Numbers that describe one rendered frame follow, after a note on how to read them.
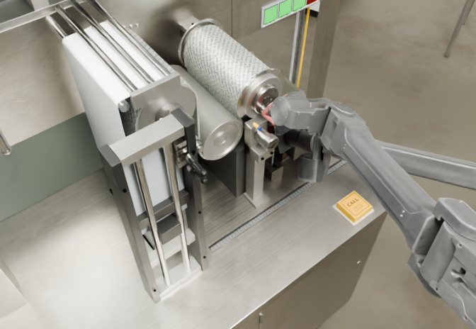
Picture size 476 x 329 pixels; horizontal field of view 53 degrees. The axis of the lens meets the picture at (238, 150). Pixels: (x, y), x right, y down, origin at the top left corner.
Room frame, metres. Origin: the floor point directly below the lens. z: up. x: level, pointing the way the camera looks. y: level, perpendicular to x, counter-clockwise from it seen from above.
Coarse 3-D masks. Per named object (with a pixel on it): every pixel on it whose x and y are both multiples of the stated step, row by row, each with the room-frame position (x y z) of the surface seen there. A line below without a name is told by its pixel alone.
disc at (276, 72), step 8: (264, 72) 0.85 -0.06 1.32; (272, 72) 0.86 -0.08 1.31; (280, 72) 0.88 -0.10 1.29; (256, 80) 0.84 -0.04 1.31; (280, 80) 0.88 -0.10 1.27; (248, 88) 0.82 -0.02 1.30; (240, 96) 0.81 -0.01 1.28; (240, 104) 0.81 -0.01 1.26; (240, 112) 0.81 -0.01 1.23; (248, 120) 0.82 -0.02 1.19
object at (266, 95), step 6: (270, 84) 0.85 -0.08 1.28; (264, 90) 0.83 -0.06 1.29; (270, 90) 0.83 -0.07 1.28; (276, 90) 0.85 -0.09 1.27; (258, 96) 0.82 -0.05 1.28; (264, 96) 0.82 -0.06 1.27; (270, 96) 0.84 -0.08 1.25; (276, 96) 0.85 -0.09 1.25; (252, 102) 0.82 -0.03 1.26; (258, 102) 0.81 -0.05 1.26; (264, 102) 0.83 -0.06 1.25; (270, 102) 0.84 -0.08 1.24; (252, 108) 0.82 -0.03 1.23; (258, 108) 0.81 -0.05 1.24
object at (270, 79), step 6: (264, 78) 0.84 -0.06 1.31; (270, 78) 0.85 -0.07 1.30; (276, 78) 0.86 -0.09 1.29; (258, 84) 0.83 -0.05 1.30; (264, 84) 0.84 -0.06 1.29; (276, 84) 0.86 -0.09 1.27; (282, 84) 0.87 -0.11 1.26; (252, 90) 0.82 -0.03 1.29; (258, 90) 0.83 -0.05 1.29; (246, 96) 0.81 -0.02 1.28; (252, 96) 0.82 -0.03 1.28; (246, 102) 0.81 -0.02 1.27; (246, 108) 0.81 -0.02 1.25; (246, 114) 0.81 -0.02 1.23; (252, 114) 0.82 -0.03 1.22; (258, 114) 0.83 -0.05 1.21
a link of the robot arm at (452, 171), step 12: (384, 144) 0.73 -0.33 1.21; (336, 156) 0.72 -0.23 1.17; (396, 156) 0.69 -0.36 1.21; (408, 156) 0.69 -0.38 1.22; (420, 156) 0.68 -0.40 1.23; (432, 156) 0.67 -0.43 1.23; (444, 156) 0.68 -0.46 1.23; (408, 168) 0.67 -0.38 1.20; (420, 168) 0.66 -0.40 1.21; (432, 168) 0.65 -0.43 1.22; (444, 168) 0.65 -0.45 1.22; (456, 168) 0.64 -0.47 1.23; (468, 168) 0.64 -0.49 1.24; (444, 180) 0.63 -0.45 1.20; (456, 180) 0.62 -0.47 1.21; (468, 180) 0.62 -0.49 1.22
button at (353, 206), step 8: (352, 192) 0.80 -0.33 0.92; (344, 200) 0.77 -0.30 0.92; (352, 200) 0.77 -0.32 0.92; (360, 200) 0.77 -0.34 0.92; (344, 208) 0.74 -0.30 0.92; (352, 208) 0.74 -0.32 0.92; (360, 208) 0.74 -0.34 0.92; (368, 208) 0.74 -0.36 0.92; (352, 216) 0.72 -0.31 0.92; (360, 216) 0.72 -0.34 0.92
